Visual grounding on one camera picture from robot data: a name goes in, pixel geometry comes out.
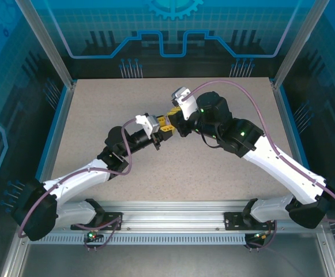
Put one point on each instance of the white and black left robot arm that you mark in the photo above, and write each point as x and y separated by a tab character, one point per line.
78	176

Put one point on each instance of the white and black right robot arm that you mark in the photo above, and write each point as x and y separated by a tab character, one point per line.
276	170

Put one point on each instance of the small LED circuit board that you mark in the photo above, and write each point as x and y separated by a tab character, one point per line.
260	236
93	236

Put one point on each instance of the aluminium side rail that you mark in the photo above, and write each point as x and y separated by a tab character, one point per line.
288	127
59	132

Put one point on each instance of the aluminium frame rail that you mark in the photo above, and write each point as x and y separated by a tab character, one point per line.
170	213

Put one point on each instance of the aluminium frame post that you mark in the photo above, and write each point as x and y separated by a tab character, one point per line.
47	43
295	43

